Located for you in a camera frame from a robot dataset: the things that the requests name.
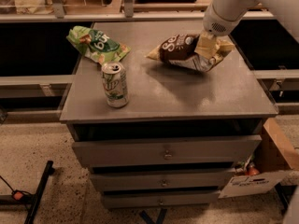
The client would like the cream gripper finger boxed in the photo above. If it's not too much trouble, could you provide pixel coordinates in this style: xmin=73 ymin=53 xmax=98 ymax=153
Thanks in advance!
xmin=194 ymin=42 xmax=216 ymax=59

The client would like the brown chip bag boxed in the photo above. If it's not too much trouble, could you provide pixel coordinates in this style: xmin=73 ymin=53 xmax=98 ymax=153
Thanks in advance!
xmin=146 ymin=34 xmax=235 ymax=72

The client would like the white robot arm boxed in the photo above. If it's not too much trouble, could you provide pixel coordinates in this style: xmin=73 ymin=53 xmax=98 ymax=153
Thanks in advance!
xmin=195 ymin=0 xmax=299 ymax=59

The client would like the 7up soda can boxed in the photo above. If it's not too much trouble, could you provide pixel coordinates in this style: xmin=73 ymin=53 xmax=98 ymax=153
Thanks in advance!
xmin=101 ymin=62 xmax=129 ymax=108

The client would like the green chip bag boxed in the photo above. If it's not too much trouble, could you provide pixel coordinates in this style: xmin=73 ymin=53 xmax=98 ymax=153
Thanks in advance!
xmin=66 ymin=26 xmax=131 ymax=64

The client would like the grey drawer cabinet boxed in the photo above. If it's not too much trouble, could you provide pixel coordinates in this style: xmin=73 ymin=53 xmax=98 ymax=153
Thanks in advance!
xmin=61 ymin=21 xmax=278 ymax=197

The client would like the top grey drawer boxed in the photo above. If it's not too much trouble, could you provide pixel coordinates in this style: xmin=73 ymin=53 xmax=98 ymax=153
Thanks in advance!
xmin=72 ymin=135 xmax=262 ymax=167

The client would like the grey drawer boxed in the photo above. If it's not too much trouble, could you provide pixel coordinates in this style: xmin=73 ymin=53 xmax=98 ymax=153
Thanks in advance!
xmin=72 ymin=135 xmax=262 ymax=167
xmin=101 ymin=190 xmax=221 ymax=209
xmin=91 ymin=169 xmax=233 ymax=191

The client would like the cardboard box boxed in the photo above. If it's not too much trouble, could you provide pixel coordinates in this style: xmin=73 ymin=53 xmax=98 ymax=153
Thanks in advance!
xmin=220 ymin=119 xmax=299 ymax=198

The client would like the orange bottle in box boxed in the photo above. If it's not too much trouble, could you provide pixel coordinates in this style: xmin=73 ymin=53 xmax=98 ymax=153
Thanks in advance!
xmin=247 ymin=162 xmax=260 ymax=176

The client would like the middle grey drawer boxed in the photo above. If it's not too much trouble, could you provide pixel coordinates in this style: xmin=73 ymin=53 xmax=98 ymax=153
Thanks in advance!
xmin=91 ymin=169 xmax=233 ymax=191

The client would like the bottom grey drawer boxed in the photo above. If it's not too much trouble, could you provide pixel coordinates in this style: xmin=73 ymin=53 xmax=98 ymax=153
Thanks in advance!
xmin=101 ymin=190 xmax=221 ymax=209

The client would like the black metal stand leg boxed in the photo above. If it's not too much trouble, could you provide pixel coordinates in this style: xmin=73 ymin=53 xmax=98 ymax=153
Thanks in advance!
xmin=24 ymin=161 xmax=55 ymax=224

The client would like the grey metal shelf rail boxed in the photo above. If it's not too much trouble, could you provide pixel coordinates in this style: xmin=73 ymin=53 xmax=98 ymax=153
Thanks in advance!
xmin=0 ymin=12 xmax=205 ymax=23

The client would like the orange cable connector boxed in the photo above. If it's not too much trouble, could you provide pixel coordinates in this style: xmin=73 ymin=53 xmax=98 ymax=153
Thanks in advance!
xmin=12 ymin=190 xmax=24 ymax=201

